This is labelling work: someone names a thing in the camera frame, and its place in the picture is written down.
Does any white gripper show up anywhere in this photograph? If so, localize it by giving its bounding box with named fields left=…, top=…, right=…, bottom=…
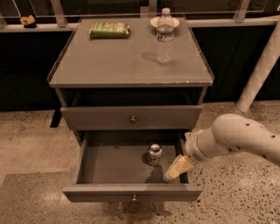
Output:
left=164, top=129, right=211, bottom=180

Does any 7up soda can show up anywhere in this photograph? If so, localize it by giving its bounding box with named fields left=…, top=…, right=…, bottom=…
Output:
left=148, top=143, right=163, bottom=166

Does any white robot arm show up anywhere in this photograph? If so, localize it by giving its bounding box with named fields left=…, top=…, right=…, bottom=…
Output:
left=164, top=27, right=280, bottom=180

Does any closed grey top drawer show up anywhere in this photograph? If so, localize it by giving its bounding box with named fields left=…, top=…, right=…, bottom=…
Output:
left=61, top=106, right=201, bottom=130

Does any open grey middle drawer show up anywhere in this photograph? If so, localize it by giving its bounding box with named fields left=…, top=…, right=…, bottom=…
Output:
left=63, top=130, right=202, bottom=202

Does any grey drawer cabinet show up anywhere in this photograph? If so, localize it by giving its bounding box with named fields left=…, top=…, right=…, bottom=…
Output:
left=49, top=18, right=214, bottom=141

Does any clear plastic water bottle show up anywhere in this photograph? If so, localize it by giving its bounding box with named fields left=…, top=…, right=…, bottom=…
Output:
left=157, top=8, right=175, bottom=65

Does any small white bowl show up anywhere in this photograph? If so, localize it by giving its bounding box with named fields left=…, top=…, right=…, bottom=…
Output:
left=150, top=16, right=180, bottom=28

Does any green chip bag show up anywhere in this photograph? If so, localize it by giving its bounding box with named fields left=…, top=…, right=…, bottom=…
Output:
left=89, top=22, right=130, bottom=39

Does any yellow sponge on ledge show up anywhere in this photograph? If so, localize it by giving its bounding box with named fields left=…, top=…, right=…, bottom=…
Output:
left=20, top=15, right=37, bottom=28

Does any grey window ledge rail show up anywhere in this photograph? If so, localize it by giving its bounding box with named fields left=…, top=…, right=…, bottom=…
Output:
left=0, top=15, right=280, bottom=33

